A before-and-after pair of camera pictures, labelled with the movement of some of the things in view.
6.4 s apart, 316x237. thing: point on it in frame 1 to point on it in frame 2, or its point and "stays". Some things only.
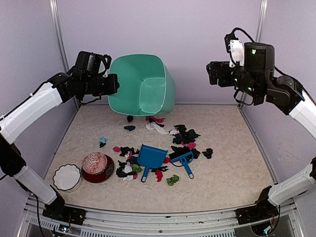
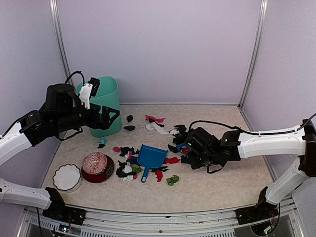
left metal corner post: x=54 y=6 stays
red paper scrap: x=159 y=175 stays
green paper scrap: x=172 y=180 stays
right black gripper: x=214 y=73 to x=194 y=163
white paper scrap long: x=152 y=125 stays
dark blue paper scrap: x=129 y=128 stays
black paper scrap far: x=129 y=118 stays
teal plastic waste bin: x=146 y=86 to x=107 y=95
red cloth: x=161 y=120 stays
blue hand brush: x=182 y=160 to x=179 y=146
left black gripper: x=113 y=85 to x=104 y=123
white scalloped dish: x=66 y=177 stays
